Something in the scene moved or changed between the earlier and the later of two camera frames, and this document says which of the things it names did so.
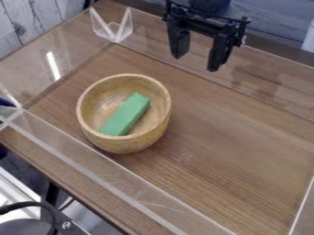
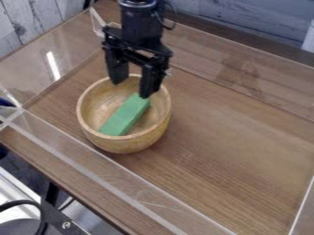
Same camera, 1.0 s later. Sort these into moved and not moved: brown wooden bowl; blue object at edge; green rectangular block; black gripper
Moved: black gripper
Not moved: brown wooden bowl; green rectangular block; blue object at edge
